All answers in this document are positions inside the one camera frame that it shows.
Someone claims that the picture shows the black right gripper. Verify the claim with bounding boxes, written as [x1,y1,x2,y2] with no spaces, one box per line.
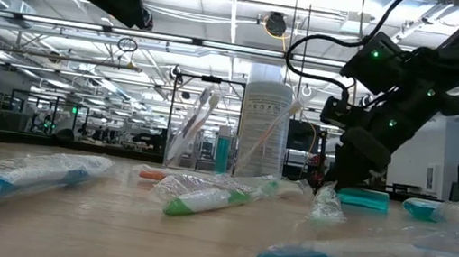
[323,87,437,203]

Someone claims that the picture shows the teal mouthwash bottle white cap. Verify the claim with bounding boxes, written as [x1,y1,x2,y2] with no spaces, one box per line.
[399,196,450,225]
[335,185,392,213]

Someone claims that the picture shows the bagged green white toothbrush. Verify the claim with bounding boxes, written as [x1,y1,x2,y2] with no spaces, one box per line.
[146,161,278,233]
[239,169,353,225]

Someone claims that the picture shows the black machine with red parts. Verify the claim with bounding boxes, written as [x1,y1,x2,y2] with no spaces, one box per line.
[280,117,331,188]

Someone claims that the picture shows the white wipes canister yellow label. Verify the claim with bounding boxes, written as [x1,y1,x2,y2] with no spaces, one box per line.
[232,61,299,185]

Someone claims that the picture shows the clear plastic toothbrush cup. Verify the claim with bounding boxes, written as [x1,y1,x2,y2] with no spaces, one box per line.
[159,69,249,177]

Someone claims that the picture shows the small white bottle caps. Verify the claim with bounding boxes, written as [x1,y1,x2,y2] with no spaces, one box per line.
[211,124,234,176]

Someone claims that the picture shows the clear plastic organizer holder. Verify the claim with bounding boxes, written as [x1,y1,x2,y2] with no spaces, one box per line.
[161,121,243,179]

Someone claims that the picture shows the hanging black cable loop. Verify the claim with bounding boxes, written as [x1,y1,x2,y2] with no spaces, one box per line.
[115,35,140,54]

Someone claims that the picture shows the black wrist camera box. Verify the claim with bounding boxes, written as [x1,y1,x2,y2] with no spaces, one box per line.
[318,95,372,133]

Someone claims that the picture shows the black camera cable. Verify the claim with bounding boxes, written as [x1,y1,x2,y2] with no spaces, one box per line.
[279,0,418,110]

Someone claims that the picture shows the black yellow cable reel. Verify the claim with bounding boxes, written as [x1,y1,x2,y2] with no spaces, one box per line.
[262,10,290,40]

